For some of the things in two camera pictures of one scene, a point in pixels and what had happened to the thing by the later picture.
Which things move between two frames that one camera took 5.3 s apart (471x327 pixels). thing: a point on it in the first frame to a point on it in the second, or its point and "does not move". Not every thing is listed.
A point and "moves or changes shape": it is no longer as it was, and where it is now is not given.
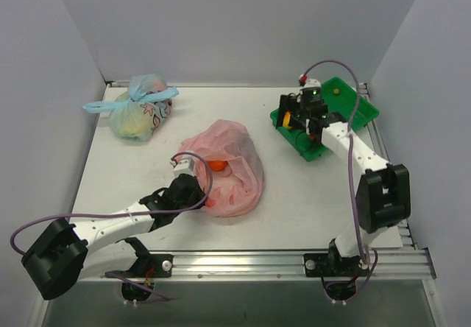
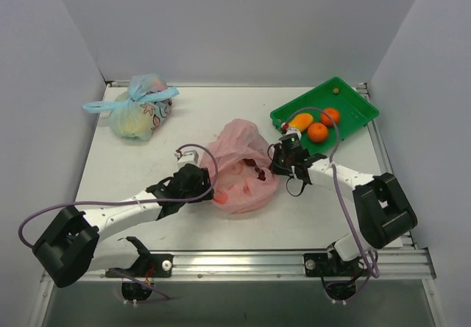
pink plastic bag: x=237 y=168 moves or changes shape
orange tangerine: x=217 y=165 moves or changes shape
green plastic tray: x=341 y=99 does not move
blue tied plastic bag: x=135 y=113 does not move
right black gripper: x=285 y=107 to x=281 y=156
